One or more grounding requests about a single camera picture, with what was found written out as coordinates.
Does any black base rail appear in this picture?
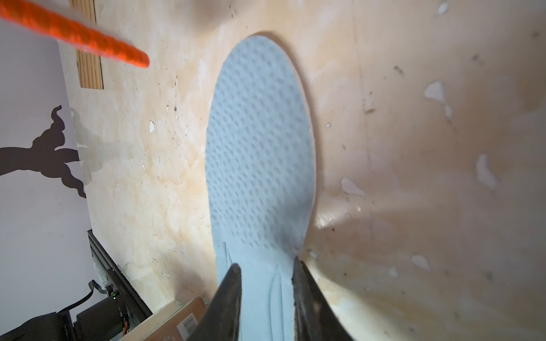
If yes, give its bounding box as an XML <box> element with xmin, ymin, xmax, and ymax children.
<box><xmin>1</xmin><ymin>230</ymin><xmax>152</xmax><ymax>340</ymax></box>

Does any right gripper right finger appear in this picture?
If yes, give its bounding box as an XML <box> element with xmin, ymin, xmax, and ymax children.
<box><xmin>291</xmin><ymin>257</ymin><xmax>353</xmax><ymax>341</ymax></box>

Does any cardboard box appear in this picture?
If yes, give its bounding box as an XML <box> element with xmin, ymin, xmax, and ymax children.
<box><xmin>121</xmin><ymin>297</ymin><xmax>207</xmax><ymax>341</ymax></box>

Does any grey blue insole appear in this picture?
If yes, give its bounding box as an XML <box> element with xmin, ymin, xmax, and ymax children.
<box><xmin>206</xmin><ymin>35</ymin><xmax>317</xmax><ymax>340</ymax></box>

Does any wooden clothes rack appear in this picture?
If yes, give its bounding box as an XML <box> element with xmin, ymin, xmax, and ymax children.
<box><xmin>70</xmin><ymin>0</ymin><xmax>104</xmax><ymax>90</ymax></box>

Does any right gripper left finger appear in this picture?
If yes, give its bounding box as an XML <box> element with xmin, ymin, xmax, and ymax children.
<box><xmin>189</xmin><ymin>264</ymin><xmax>242</xmax><ymax>341</ymax></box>

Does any orange rimmed grey insole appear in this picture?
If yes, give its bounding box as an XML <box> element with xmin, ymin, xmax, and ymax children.
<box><xmin>1</xmin><ymin>1</ymin><xmax>150</xmax><ymax>68</ymax></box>

